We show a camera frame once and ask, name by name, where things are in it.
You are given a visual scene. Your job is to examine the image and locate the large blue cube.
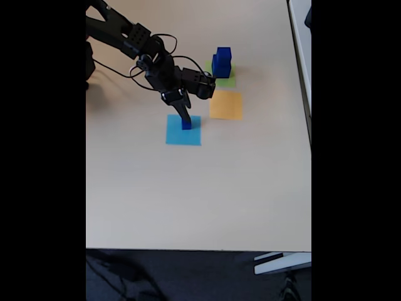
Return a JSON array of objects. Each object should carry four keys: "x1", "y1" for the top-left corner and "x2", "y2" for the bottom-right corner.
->
[{"x1": 211, "y1": 54, "x2": 232, "y2": 79}]

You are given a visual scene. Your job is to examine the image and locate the medium blue cube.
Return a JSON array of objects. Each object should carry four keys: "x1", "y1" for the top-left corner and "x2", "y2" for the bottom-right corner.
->
[{"x1": 216, "y1": 46, "x2": 232, "y2": 69}]

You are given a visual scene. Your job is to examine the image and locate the light blue paper square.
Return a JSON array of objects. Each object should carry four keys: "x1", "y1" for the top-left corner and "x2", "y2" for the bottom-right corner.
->
[{"x1": 165, "y1": 114, "x2": 202, "y2": 147}]

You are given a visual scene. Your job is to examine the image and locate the orange paper square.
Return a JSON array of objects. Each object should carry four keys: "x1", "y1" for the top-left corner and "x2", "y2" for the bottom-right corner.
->
[{"x1": 208, "y1": 90, "x2": 244, "y2": 121}]

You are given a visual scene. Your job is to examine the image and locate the green paper square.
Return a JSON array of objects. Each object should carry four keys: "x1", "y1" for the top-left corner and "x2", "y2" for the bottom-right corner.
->
[{"x1": 205, "y1": 60, "x2": 237, "y2": 88}]

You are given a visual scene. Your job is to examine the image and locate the white table foot bar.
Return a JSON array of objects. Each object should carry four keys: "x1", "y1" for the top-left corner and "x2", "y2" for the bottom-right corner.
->
[{"x1": 253, "y1": 251, "x2": 312, "y2": 276}]

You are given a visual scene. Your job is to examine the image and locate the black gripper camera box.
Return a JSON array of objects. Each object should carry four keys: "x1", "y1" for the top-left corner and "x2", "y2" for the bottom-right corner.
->
[{"x1": 182, "y1": 67, "x2": 217, "y2": 100}]

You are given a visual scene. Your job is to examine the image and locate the short looped wrist cable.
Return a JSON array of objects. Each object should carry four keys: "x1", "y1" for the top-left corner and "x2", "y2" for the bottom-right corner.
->
[{"x1": 129, "y1": 64, "x2": 157, "y2": 92}]

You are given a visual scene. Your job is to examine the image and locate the thick black floor cable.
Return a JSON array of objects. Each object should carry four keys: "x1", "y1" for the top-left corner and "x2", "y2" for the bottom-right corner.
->
[{"x1": 86, "y1": 250, "x2": 164, "y2": 301}]

